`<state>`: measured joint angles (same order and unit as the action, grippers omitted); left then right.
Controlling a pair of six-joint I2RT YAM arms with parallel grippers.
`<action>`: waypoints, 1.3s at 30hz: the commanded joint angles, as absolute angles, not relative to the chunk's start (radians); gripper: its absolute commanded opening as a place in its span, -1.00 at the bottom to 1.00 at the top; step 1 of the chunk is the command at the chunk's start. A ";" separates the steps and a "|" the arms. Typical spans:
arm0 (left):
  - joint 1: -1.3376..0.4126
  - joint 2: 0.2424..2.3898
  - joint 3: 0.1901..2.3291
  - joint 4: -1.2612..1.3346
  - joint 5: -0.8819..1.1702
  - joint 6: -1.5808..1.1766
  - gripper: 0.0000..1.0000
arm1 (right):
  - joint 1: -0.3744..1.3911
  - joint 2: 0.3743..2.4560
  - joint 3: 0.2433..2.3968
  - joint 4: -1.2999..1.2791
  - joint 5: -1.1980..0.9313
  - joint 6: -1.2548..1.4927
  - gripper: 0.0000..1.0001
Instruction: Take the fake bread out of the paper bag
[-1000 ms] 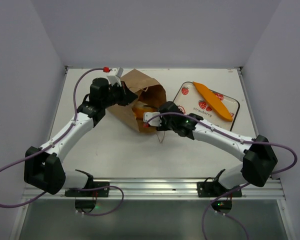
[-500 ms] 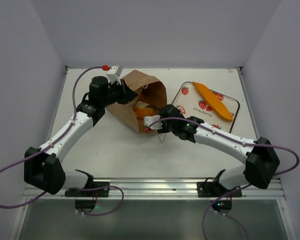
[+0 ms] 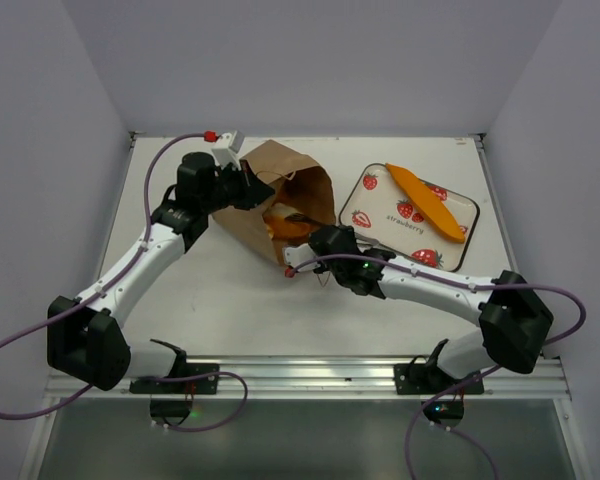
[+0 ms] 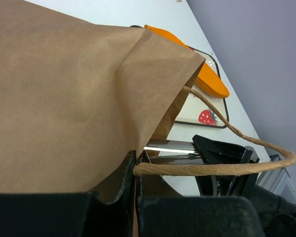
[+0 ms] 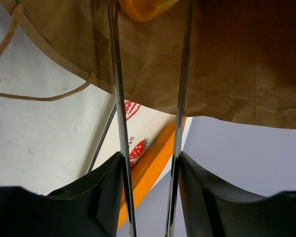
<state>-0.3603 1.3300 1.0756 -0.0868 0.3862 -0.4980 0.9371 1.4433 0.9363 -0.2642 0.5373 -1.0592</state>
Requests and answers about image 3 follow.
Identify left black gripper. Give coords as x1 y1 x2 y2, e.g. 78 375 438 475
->
201 159 275 214

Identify round orange fake bread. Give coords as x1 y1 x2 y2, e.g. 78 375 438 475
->
262 202 312 240

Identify brown paper bag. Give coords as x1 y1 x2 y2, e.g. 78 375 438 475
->
212 140 336 267

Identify long orange fake baguette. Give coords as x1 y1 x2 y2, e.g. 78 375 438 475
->
385 163 465 244

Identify metal tongs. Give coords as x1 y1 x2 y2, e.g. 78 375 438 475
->
285 213 380 246

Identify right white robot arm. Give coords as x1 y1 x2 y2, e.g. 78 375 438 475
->
308 225 553 393

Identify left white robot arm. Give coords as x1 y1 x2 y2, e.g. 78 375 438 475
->
47 152 275 393

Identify strawberry print tray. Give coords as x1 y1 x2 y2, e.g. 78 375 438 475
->
338 163 480 272

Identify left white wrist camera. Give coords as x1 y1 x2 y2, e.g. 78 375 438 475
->
211 130 245 167

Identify aluminium front rail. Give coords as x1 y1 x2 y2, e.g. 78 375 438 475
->
44 353 574 401

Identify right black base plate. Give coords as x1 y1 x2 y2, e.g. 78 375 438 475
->
393 355 463 395

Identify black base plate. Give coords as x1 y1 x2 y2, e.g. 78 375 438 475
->
129 362 219 395
393 355 463 395

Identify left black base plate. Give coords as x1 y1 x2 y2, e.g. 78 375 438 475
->
129 362 219 395

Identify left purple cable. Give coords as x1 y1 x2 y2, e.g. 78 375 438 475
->
0 129 251 434

